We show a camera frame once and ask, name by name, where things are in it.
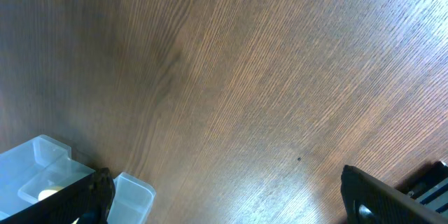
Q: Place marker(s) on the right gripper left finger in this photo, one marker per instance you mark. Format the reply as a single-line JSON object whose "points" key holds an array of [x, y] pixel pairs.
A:
{"points": [[87, 201]]}

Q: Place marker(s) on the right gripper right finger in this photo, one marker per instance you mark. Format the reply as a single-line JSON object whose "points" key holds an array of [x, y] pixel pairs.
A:
{"points": [[369, 200]]}

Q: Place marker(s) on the yellow small bowl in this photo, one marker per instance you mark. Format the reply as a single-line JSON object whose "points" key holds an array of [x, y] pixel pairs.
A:
{"points": [[48, 192]]}

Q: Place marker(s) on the clear plastic storage bin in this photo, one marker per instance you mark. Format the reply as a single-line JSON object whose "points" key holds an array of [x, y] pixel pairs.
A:
{"points": [[42, 162]]}

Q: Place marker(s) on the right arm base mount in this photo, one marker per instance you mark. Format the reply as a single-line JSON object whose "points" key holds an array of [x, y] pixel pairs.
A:
{"points": [[428, 186]]}

